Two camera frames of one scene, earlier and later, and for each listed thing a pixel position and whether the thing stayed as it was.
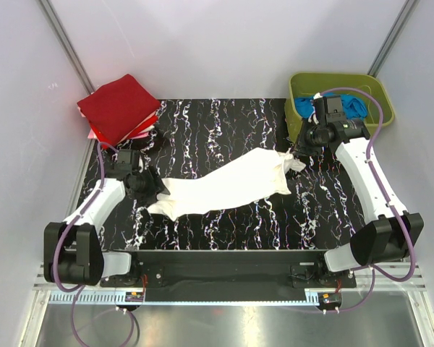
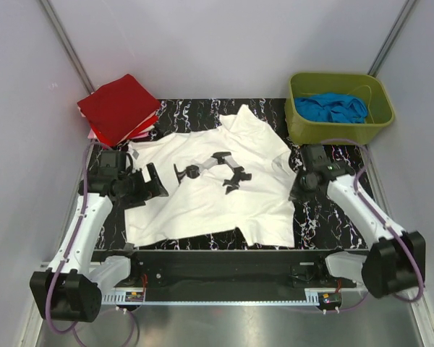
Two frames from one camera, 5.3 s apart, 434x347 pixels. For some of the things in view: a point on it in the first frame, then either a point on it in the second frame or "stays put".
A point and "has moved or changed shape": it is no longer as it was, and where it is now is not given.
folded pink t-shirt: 92,135 stays put
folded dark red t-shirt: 117,107 stays put
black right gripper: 301,141 to 296,191
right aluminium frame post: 407,9 stays put
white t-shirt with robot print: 257,175 has moved or changed shape
